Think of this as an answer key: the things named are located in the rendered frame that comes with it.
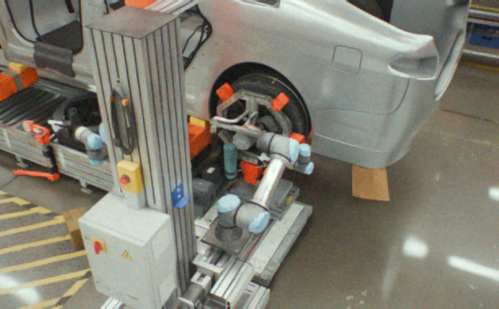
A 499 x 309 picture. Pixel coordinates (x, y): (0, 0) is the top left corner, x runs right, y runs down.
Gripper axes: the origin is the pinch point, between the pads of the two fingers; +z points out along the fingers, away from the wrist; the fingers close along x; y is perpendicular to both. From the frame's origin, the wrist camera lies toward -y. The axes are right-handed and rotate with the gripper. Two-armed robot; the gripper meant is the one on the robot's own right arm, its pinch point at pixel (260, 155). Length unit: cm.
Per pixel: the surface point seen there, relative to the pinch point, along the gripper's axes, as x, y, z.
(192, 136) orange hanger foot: -16, -14, 62
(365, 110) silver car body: -30, 34, -55
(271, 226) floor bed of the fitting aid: -18, -76, -3
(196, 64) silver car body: -33, 35, 67
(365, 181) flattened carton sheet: -110, -82, -50
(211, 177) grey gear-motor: -11, -42, 44
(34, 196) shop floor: 36, -83, 188
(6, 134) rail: 13, -50, 235
